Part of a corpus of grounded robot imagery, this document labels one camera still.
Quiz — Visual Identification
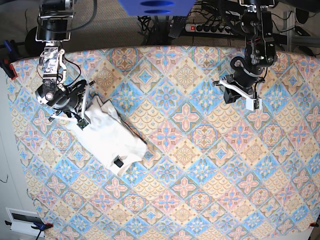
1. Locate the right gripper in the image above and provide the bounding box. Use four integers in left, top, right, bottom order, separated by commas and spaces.
48, 80, 96, 122

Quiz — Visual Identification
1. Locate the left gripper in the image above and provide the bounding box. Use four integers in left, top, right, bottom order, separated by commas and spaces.
212, 66, 264, 104

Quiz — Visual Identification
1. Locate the white printed T-shirt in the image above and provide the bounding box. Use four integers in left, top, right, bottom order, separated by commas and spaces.
66, 95, 148, 177

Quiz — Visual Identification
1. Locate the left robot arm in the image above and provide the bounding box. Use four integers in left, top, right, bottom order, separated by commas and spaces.
217, 0, 277, 88

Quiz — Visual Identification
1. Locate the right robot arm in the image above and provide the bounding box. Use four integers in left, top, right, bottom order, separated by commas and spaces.
35, 0, 233, 128

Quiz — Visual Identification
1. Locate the black round stool base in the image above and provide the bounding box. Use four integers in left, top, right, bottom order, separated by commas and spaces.
24, 27, 45, 57

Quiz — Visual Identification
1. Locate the white power strip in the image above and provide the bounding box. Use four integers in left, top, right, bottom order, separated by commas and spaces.
184, 23, 235, 36

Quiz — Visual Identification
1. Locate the red black table clamp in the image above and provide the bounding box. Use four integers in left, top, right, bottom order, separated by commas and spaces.
0, 39, 19, 80

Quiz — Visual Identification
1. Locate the patterned tablecloth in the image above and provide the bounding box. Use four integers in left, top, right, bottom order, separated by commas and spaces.
6, 46, 320, 240

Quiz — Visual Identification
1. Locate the blue plastic bin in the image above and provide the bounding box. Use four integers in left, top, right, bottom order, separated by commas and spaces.
118, 0, 196, 17

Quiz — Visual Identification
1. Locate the blue orange spring clamp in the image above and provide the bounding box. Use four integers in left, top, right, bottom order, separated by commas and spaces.
4, 220, 54, 232

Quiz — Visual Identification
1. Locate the orange clamp at right edge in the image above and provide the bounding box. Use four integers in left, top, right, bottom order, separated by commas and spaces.
309, 222, 320, 228

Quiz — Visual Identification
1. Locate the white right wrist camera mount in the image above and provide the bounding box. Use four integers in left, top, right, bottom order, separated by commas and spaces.
46, 79, 91, 130

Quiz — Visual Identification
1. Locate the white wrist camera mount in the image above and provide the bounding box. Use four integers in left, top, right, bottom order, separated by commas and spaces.
214, 82, 262, 111
46, 79, 91, 130

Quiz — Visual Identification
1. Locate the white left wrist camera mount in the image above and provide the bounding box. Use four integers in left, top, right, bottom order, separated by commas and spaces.
214, 82, 262, 111

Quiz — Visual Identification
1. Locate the white wall socket box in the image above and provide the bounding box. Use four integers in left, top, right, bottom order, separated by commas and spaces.
4, 207, 45, 240

